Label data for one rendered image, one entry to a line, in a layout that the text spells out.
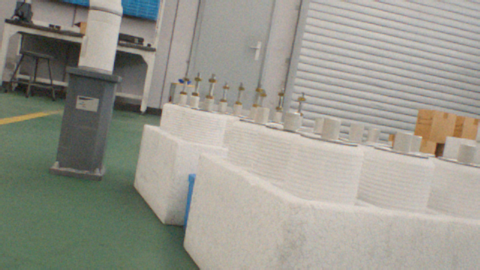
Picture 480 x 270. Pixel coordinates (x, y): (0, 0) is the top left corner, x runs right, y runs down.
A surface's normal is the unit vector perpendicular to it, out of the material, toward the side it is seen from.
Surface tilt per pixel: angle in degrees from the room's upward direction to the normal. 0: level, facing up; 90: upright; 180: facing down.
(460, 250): 90
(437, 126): 90
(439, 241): 90
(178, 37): 90
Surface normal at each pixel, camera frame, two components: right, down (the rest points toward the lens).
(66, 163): 0.17, 0.08
